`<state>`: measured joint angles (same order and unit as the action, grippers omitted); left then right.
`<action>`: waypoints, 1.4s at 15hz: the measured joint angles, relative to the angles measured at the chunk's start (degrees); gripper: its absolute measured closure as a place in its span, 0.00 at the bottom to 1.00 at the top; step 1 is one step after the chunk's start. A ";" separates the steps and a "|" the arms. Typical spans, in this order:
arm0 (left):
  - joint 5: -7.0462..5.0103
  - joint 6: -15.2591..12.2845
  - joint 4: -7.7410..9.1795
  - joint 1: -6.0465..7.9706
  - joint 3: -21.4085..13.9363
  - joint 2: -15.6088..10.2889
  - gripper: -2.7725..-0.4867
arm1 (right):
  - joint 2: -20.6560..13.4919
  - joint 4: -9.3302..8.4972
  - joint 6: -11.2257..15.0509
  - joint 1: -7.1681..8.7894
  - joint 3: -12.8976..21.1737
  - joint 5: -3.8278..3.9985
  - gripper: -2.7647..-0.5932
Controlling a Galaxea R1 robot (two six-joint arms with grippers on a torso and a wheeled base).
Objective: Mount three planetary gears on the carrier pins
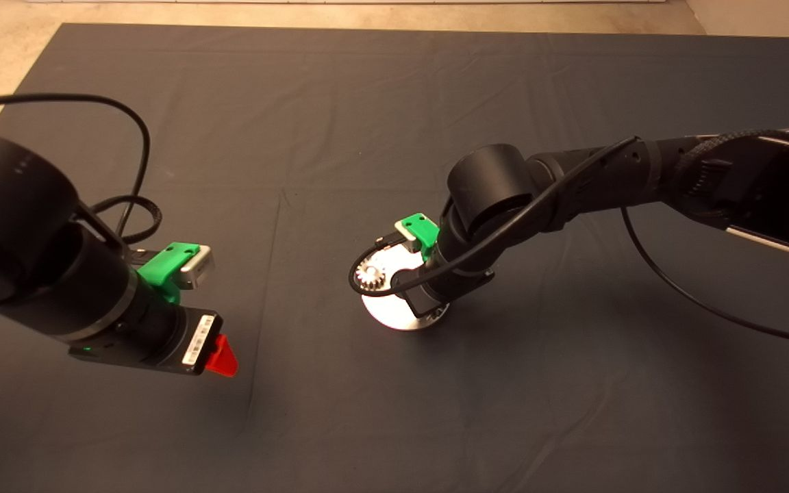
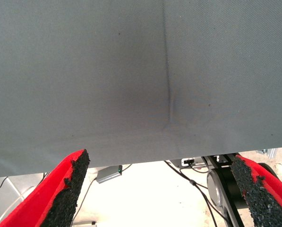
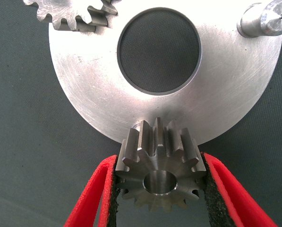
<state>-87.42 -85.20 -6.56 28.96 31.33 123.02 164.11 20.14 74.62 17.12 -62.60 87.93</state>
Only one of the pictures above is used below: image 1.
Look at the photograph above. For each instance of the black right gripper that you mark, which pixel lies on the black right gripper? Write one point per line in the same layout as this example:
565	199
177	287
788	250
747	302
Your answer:
429	294

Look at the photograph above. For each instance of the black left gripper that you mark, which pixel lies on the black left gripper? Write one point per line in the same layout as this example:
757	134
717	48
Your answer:
161	339

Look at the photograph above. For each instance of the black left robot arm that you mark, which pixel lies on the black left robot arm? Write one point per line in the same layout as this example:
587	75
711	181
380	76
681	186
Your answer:
18	239

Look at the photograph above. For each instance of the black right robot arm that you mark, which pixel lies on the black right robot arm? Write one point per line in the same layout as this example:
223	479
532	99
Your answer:
607	178

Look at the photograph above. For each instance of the round metal carrier plate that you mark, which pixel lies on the round metal carrier plate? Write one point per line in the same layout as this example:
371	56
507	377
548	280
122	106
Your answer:
391	311

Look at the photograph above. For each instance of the dark grey table cloth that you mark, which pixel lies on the dark grey table cloth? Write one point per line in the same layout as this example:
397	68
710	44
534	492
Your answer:
394	424

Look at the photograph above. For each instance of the green right camera mount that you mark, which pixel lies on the green right camera mount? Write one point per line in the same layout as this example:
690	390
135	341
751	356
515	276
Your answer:
423	233

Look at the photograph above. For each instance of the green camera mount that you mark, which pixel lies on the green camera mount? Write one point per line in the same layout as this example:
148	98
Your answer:
423	233
161	270

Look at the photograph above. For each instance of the silver right camera box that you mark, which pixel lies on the silver right camera box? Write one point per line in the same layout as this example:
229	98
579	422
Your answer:
405	231

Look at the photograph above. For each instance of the silver camera box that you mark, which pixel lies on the silver camera box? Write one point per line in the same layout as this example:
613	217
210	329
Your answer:
199	270
405	231

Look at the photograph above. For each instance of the silver left camera box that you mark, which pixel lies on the silver left camera box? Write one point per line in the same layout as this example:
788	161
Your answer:
199	270

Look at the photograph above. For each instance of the green left camera mount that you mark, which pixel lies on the green left camera mount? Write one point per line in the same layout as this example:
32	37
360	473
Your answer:
161	270

